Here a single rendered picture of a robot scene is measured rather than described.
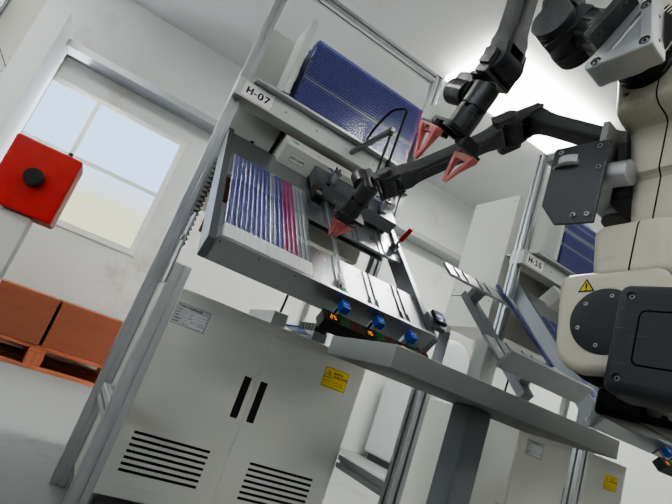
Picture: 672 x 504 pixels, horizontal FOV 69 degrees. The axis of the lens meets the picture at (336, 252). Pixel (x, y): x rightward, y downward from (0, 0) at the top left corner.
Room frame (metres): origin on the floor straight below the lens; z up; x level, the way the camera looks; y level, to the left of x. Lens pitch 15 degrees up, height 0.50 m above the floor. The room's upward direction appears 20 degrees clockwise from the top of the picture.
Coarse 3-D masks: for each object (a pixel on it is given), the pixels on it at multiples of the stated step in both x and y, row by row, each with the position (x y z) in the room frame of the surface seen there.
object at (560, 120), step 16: (528, 112) 1.19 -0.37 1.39; (544, 112) 1.18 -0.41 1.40; (512, 128) 1.20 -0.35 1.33; (528, 128) 1.26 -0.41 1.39; (544, 128) 1.17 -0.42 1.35; (560, 128) 1.13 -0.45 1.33; (576, 128) 1.10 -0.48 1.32; (592, 128) 1.07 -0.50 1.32; (512, 144) 1.24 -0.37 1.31; (576, 144) 1.12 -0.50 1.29
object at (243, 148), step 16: (240, 144) 1.55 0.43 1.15; (256, 160) 1.53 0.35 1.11; (272, 160) 1.61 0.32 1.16; (288, 176) 1.59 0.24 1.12; (304, 176) 1.67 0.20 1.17; (304, 192) 1.58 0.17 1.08; (320, 208) 1.56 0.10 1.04; (320, 224) 1.50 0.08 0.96; (368, 224) 1.70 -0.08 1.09; (352, 240) 1.55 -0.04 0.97; (368, 240) 1.60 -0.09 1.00; (384, 240) 1.68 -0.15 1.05; (384, 256) 1.60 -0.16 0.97
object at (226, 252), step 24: (216, 240) 1.10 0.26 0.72; (240, 264) 1.15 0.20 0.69; (264, 264) 1.15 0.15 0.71; (288, 288) 1.21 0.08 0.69; (312, 288) 1.21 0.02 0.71; (336, 288) 1.23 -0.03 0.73; (336, 312) 1.27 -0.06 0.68; (360, 312) 1.28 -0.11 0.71; (384, 312) 1.28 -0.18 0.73; (432, 336) 1.35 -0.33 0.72
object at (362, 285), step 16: (224, 208) 1.22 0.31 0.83; (320, 256) 1.34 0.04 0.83; (320, 272) 1.28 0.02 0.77; (336, 272) 1.33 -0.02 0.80; (352, 272) 1.38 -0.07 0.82; (352, 288) 1.32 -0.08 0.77; (368, 288) 1.37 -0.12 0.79; (384, 288) 1.43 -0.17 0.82; (384, 304) 1.36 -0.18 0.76; (400, 304) 1.42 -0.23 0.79; (416, 320) 1.40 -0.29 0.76
